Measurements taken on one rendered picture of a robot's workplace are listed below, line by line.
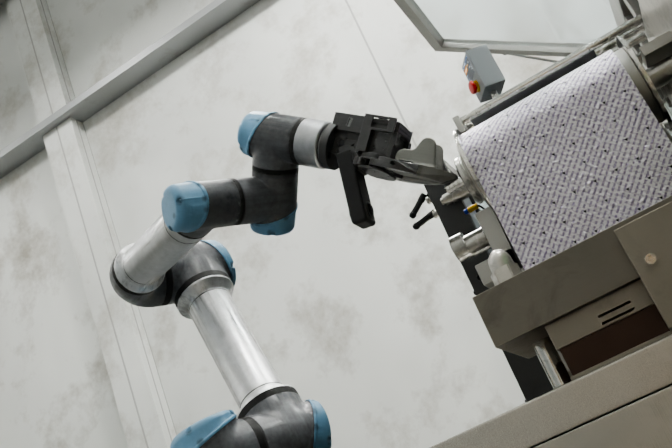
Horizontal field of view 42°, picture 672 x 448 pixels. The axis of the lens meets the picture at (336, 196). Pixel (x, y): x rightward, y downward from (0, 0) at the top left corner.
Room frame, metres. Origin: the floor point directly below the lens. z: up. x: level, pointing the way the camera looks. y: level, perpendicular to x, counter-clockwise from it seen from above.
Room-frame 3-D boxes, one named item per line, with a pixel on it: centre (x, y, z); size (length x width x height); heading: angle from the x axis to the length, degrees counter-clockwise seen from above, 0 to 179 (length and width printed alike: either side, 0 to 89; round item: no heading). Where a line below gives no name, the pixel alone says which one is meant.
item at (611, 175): (1.08, -0.30, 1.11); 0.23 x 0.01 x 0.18; 73
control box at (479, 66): (1.69, -0.39, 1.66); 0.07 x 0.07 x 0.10; 10
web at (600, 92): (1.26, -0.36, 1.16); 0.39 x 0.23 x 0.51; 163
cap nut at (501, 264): (0.96, -0.14, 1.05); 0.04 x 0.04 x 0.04
